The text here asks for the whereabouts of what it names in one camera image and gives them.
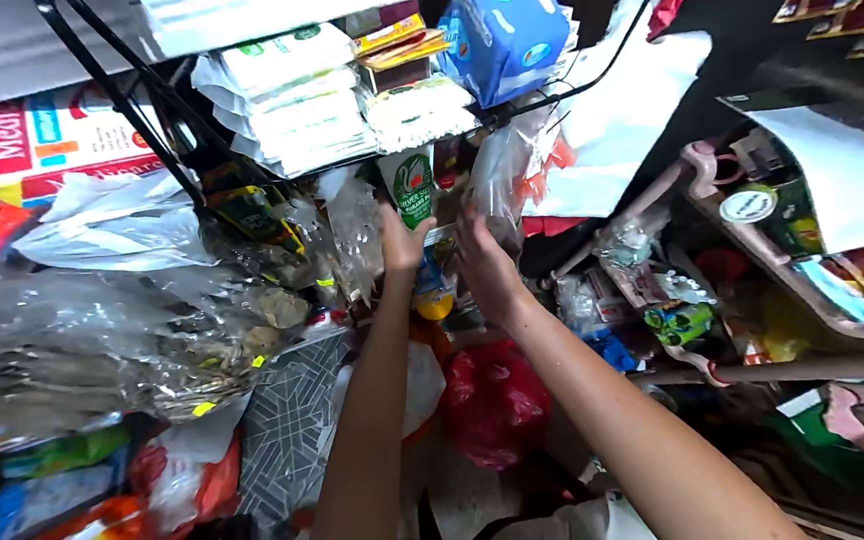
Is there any person's right hand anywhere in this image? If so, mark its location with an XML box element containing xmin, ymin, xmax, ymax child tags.
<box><xmin>453</xmin><ymin>204</ymin><xmax>529</xmax><ymax>329</ymax></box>

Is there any person's left hand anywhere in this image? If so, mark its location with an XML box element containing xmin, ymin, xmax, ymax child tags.
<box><xmin>379</xmin><ymin>198</ymin><xmax>438</xmax><ymax>273</ymax></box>

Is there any white green swan-print packet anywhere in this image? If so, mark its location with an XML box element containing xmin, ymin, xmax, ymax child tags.
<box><xmin>377</xmin><ymin>144</ymin><xmax>435</xmax><ymax>231</ymax></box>

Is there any person's right forearm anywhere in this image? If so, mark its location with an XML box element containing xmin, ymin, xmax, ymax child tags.
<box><xmin>505</xmin><ymin>288</ymin><xmax>812</xmax><ymax>540</ymax></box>

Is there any person's left forearm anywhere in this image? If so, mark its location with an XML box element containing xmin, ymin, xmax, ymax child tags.
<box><xmin>312</xmin><ymin>266</ymin><xmax>417</xmax><ymax>540</ymax></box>

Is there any crumpled clear plastic wrap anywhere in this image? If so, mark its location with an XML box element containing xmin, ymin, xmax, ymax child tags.
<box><xmin>293</xmin><ymin>166</ymin><xmax>386</xmax><ymax>307</ymax></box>

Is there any clear plastic bag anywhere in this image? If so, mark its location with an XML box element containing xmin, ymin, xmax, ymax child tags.
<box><xmin>468</xmin><ymin>120</ymin><xmax>546</xmax><ymax>260</ymax></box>

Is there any yellow round object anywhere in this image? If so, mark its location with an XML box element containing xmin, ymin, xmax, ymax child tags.
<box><xmin>414</xmin><ymin>290</ymin><xmax>455</xmax><ymax>322</ymax></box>

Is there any stack of white green-print packets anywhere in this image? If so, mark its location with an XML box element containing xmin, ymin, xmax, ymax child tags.
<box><xmin>362</xmin><ymin>72</ymin><xmax>483</xmax><ymax>156</ymax></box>

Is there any black yellow packet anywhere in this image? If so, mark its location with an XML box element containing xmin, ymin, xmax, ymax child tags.
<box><xmin>205</xmin><ymin>183</ymin><xmax>306</xmax><ymax>256</ymax></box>

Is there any round whitish bag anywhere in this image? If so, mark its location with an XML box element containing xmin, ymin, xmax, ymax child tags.
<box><xmin>400</xmin><ymin>339</ymin><xmax>448</xmax><ymax>442</ymax></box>

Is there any red plastic bag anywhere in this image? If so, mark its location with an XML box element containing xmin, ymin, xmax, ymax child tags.
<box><xmin>441</xmin><ymin>338</ymin><xmax>554</xmax><ymax>472</ymax></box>

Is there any stack of yellow packets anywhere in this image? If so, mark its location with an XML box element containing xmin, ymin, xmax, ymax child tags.
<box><xmin>352</xmin><ymin>11</ymin><xmax>450</xmax><ymax>74</ymax></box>

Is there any large white bag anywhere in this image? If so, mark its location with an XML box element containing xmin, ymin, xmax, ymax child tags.
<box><xmin>523</xmin><ymin>0</ymin><xmax>713</xmax><ymax>220</ymax></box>

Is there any blue plastic-wrapped package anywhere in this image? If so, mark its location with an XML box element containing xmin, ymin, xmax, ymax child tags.
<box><xmin>437</xmin><ymin>0</ymin><xmax>573</xmax><ymax>111</ymax></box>

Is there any blue crumpled packet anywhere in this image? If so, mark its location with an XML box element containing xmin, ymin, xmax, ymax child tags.
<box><xmin>583</xmin><ymin>328</ymin><xmax>648</xmax><ymax>375</ymax></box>

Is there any bright green packet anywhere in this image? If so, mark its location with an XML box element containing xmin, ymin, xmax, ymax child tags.
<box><xmin>642</xmin><ymin>300</ymin><xmax>716</xmax><ymax>348</ymax></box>

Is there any white panel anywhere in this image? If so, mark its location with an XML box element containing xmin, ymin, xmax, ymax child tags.
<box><xmin>139</xmin><ymin>0</ymin><xmax>399</xmax><ymax>61</ymax></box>

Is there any crumpled white plastic bag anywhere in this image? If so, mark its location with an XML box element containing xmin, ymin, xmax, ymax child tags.
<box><xmin>12</xmin><ymin>168</ymin><xmax>220</xmax><ymax>272</ymax></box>

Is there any pink metal rack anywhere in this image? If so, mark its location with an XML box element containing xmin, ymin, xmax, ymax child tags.
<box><xmin>540</xmin><ymin>140</ymin><xmax>864</xmax><ymax>389</ymax></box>

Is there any green can with white lid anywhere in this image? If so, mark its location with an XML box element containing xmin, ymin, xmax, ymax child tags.
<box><xmin>717</xmin><ymin>178</ymin><xmax>825</xmax><ymax>256</ymax></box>

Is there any red cloth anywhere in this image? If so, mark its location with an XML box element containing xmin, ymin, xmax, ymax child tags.
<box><xmin>646</xmin><ymin>0</ymin><xmax>685</xmax><ymax>41</ymax></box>

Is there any orange-red plastic bag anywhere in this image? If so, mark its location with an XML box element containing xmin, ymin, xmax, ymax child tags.
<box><xmin>128</xmin><ymin>420</ymin><xmax>243</xmax><ymax>537</ymax></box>

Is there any person's body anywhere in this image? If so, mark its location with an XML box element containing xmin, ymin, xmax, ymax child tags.
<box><xmin>473</xmin><ymin>489</ymin><xmax>662</xmax><ymax>540</ymax></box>

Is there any pile of clear plastic packets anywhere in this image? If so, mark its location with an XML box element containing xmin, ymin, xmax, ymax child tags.
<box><xmin>0</xmin><ymin>258</ymin><xmax>311</xmax><ymax>455</ymax></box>

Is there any red white printed carton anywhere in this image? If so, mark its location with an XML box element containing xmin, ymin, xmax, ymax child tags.
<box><xmin>0</xmin><ymin>81</ymin><xmax>171</xmax><ymax>209</ymax></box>

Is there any large white sheet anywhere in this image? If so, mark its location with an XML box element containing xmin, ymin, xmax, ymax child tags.
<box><xmin>745</xmin><ymin>103</ymin><xmax>864</xmax><ymax>256</ymax></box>

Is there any light blue packet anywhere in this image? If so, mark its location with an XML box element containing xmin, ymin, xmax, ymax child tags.
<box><xmin>791</xmin><ymin>253</ymin><xmax>864</xmax><ymax>324</ymax></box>

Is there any green plastic packet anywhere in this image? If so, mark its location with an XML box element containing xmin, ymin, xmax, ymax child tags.
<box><xmin>0</xmin><ymin>423</ymin><xmax>133</xmax><ymax>480</ymax></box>

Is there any orange plastic packet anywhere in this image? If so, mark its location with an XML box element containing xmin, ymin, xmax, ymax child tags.
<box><xmin>38</xmin><ymin>493</ymin><xmax>152</xmax><ymax>540</ymax></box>

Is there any green white pink pack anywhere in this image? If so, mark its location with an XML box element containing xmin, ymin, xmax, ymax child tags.
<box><xmin>775</xmin><ymin>380</ymin><xmax>864</xmax><ymax>472</ymax></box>

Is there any blue grey plastic packet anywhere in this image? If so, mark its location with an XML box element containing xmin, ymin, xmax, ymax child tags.
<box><xmin>0</xmin><ymin>461</ymin><xmax>127</xmax><ymax>540</ymax></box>

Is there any bunch of hanging maroon packets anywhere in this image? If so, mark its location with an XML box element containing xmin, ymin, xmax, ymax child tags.
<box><xmin>771</xmin><ymin>0</ymin><xmax>864</xmax><ymax>76</ymax></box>

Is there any black wire rack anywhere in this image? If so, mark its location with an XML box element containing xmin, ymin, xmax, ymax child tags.
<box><xmin>34</xmin><ymin>0</ymin><xmax>651</xmax><ymax>211</ymax></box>

